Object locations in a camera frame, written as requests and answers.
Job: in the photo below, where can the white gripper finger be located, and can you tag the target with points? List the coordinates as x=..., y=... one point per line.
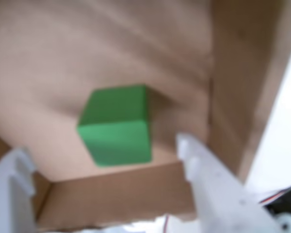
x=4, y=194
x=220, y=199

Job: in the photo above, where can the green cube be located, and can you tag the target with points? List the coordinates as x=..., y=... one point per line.
x=116, y=131

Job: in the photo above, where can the brown cardboard box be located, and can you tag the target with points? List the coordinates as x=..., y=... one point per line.
x=87, y=48

